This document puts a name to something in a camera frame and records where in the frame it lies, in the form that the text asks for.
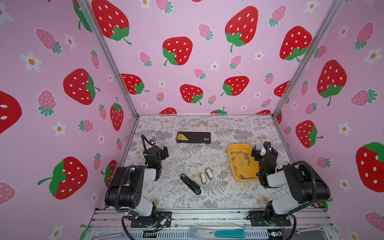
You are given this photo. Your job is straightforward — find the black stapler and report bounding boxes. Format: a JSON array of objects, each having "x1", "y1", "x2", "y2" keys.
[{"x1": 180, "y1": 174, "x2": 202, "y2": 195}]

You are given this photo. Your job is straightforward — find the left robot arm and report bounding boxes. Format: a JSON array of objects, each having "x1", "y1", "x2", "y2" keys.
[{"x1": 105, "y1": 145, "x2": 169, "y2": 220}]

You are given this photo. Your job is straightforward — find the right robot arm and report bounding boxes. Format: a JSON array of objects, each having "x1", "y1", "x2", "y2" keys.
[{"x1": 246, "y1": 142, "x2": 331, "y2": 226}]

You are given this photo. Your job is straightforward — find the staple strips in tray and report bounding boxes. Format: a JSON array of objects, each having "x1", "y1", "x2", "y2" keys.
[{"x1": 230, "y1": 151, "x2": 253, "y2": 180}]

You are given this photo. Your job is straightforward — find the yellow plastic tray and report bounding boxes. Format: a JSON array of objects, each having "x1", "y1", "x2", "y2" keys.
[{"x1": 228, "y1": 144, "x2": 259, "y2": 182}]

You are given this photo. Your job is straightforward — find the black tool case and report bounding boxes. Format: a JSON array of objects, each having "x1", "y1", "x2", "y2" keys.
[{"x1": 176, "y1": 132, "x2": 211, "y2": 144}]

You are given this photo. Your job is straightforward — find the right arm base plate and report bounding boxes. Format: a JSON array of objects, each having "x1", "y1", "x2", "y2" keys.
[{"x1": 246, "y1": 210, "x2": 292, "y2": 227}]

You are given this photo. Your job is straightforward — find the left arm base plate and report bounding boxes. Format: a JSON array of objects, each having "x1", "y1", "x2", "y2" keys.
[{"x1": 131, "y1": 211, "x2": 172, "y2": 228}]

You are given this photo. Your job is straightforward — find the teal handled tool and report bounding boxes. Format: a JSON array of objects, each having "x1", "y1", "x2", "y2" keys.
[{"x1": 215, "y1": 229, "x2": 245, "y2": 239}]

